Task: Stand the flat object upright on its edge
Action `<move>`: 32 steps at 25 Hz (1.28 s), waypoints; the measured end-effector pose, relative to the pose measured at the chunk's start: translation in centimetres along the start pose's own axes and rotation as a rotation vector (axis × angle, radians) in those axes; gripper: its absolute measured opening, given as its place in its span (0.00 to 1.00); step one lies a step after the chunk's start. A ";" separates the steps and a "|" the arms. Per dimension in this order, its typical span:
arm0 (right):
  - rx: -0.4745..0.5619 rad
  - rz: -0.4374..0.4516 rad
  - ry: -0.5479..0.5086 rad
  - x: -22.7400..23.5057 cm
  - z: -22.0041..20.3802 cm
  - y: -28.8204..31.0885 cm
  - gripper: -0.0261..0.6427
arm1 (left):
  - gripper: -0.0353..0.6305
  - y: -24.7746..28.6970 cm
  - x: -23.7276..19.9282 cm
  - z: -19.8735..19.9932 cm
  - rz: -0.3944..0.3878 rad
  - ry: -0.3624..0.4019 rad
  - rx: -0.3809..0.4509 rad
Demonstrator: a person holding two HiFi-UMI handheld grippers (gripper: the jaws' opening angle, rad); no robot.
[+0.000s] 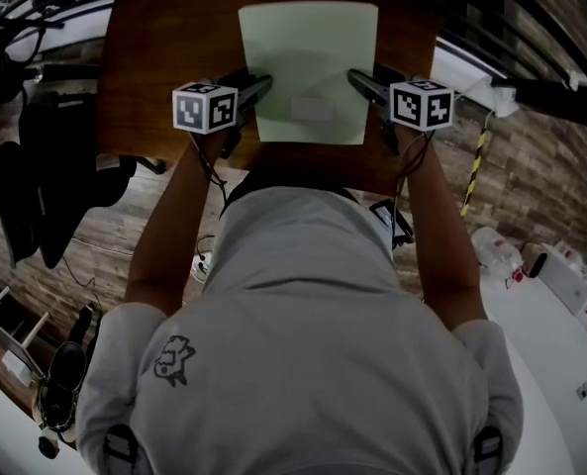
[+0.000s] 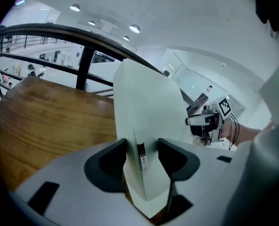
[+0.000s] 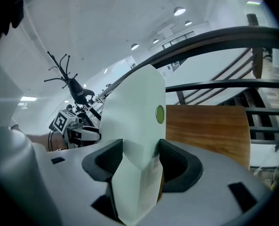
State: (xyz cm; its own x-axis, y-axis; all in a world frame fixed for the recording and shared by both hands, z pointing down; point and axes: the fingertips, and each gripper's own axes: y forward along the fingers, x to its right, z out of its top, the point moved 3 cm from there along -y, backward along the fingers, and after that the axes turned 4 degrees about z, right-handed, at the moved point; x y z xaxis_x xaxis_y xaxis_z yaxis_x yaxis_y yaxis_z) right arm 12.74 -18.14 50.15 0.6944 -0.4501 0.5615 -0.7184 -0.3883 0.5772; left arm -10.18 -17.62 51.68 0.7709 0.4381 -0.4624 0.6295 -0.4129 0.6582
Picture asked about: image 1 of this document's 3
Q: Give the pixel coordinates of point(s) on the white floor power strip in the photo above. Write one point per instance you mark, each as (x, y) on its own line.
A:
(201, 265)

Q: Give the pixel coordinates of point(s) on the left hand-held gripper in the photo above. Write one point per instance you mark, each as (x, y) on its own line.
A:
(191, 109)

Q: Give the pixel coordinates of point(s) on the person's right forearm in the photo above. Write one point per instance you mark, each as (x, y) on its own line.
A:
(441, 245)

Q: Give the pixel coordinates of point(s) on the person's grey t-shirt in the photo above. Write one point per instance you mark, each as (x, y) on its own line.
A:
(298, 344)

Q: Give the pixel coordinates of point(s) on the black waist-worn device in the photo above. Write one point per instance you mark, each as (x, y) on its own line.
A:
(394, 220)

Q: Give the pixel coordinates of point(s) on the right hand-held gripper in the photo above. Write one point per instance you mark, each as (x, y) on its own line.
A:
(421, 107)

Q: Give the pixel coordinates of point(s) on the clear plastic bag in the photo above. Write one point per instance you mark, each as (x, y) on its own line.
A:
(496, 253)

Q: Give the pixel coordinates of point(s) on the pale green box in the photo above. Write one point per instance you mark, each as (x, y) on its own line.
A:
(308, 42)

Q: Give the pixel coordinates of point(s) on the white socket block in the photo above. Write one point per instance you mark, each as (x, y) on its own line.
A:
(505, 101)

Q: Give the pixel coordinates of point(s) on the black office chair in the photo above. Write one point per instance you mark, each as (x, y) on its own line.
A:
(60, 176)

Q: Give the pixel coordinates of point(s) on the white shelf frame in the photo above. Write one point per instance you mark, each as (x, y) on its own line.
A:
(34, 329)

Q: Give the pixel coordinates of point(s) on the yellow black striped tape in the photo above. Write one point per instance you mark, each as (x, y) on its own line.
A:
(475, 171)

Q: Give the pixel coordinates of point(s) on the person's left forearm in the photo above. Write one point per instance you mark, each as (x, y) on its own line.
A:
(174, 225)

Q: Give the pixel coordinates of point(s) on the black headset pile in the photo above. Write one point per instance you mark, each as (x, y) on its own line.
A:
(63, 389)

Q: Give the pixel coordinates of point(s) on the white table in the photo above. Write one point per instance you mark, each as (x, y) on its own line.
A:
(535, 389)

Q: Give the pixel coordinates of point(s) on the white carton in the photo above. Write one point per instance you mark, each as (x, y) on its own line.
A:
(565, 280)

